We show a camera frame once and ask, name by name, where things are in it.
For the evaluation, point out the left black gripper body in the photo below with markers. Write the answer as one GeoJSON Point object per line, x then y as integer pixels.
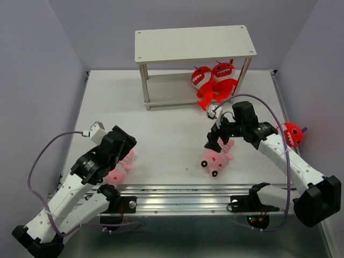
{"type": "Point", "coordinates": [115, 161]}

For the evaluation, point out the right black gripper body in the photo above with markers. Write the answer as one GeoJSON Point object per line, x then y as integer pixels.
{"type": "Point", "coordinates": [230, 129]}

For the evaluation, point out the pink striped plush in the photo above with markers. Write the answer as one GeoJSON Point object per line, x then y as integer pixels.
{"type": "Point", "coordinates": [215, 162]}
{"type": "Point", "coordinates": [118, 174]}

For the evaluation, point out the red shark plush white belly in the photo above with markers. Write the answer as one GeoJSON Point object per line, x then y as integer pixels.
{"type": "Point", "coordinates": [223, 74]}

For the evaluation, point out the red plush purple horn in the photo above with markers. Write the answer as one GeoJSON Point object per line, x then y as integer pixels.
{"type": "Point", "coordinates": [293, 134]}

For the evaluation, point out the red shark plush toy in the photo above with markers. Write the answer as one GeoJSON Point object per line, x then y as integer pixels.
{"type": "Point", "coordinates": [203, 81]}

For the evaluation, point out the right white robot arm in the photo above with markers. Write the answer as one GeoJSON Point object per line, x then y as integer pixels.
{"type": "Point", "coordinates": [316, 196]}

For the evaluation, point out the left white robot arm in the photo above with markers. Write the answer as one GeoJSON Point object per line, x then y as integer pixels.
{"type": "Point", "coordinates": [82, 196]}

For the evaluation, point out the white two-tier shelf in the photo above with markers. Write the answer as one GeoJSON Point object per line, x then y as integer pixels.
{"type": "Point", "coordinates": [193, 46]}

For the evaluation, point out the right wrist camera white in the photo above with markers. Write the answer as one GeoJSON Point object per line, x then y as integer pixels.
{"type": "Point", "coordinates": [214, 112]}

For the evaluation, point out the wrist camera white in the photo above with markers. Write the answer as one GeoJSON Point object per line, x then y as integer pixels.
{"type": "Point", "coordinates": [95, 133]}
{"type": "Point", "coordinates": [214, 112]}

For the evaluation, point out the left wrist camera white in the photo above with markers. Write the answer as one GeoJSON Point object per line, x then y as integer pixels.
{"type": "Point", "coordinates": [95, 133]}

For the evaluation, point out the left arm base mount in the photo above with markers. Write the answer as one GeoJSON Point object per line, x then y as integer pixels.
{"type": "Point", "coordinates": [112, 218]}

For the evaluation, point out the aluminium rail frame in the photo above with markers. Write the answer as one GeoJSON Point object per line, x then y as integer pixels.
{"type": "Point", "coordinates": [194, 200]}

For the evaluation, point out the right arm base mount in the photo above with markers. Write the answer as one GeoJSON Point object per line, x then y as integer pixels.
{"type": "Point", "coordinates": [258, 212]}

